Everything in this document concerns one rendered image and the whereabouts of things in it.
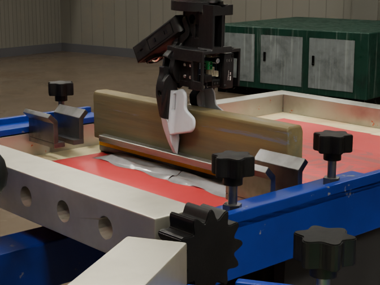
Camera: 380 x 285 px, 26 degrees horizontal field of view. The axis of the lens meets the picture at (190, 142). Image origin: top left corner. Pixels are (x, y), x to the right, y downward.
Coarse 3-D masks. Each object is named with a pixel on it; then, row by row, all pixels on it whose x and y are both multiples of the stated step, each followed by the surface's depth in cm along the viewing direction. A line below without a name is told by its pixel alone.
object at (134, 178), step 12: (288, 120) 158; (312, 132) 147; (348, 132) 147; (360, 132) 147; (84, 156) 129; (96, 156) 129; (84, 168) 122; (96, 168) 122; (108, 168) 122; (120, 168) 122; (120, 180) 115; (132, 180) 115; (144, 180) 115; (156, 180) 115
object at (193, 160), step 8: (104, 136) 127; (112, 136) 127; (112, 144) 126; (120, 144) 124; (128, 144) 123; (136, 144) 121; (144, 144) 121; (144, 152) 120; (152, 152) 119; (160, 152) 117; (168, 152) 116; (176, 160) 115; (184, 160) 114; (192, 160) 113; (200, 160) 112; (208, 160) 112; (208, 168) 110
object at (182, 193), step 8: (360, 136) 144; (368, 136) 144; (376, 136) 144; (360, 144) 138; (368, 144) 138; (376, 144) 138; (376, 152) 132; (376, 168) 122; (152, 184) 113; (160, 184) 113; (168, 184) 113; (176, 184) 113; (152, 192) 109; (160, 192) 109; (168, 192) 109; (176, 192) 109; (184, 192) 109; (192, 192) 109; (200, 192) 109; (208, 192) 109; (176, 200) 105; (184, 200) 105; (192, 200) 105; (200, 200) 105; (208, 200) 105; (216, 200) 105; (224, 200) 105
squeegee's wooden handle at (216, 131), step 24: (96, 96) 129; (120, 96) 125; (144, 96) 124; (96, 120) 130; (120, 120) 126; (144, 120) 121; (216, 120) 110; (240, 120) 107; (264, 120) 105; (168, 144) 118; (192, 144) 114; (216, 144) 110; (240, 144) 107; (264, 144) 104; (288, 144) 101
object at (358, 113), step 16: (240, 96) 164; (256, 96) 164; (272, 96) 165; (288, 96) 166; (304, 96) 164; (320, 96) 164; (240, 112) 159; (256, 112) 162; (272, 112) 166; (288, 112) 167; (304, 112) 163; (320, 112) 160; (336, 112) 157; (352, 112) 155; (368, 112) 152; (0, 144) 125; (16, 144) 127; (32, 144) 129; (80, 144) 135; (96, 144) 137
